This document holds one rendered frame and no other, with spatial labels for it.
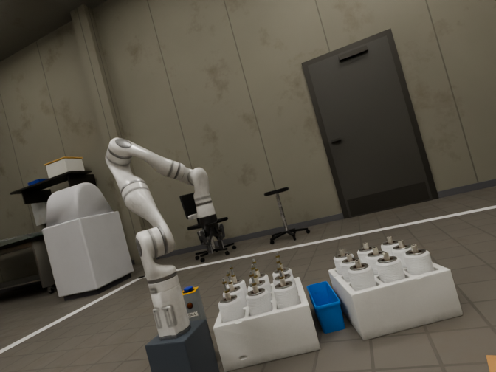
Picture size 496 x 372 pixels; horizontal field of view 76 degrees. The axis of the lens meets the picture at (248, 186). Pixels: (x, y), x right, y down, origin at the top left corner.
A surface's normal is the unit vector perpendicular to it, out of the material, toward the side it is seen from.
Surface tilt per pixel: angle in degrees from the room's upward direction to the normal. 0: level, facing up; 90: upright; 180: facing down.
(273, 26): 90
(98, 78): 90
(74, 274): 90
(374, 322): 90
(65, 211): 80
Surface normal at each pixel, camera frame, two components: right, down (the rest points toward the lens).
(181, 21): -0.32, 0.06
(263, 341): -0.07, 0.00
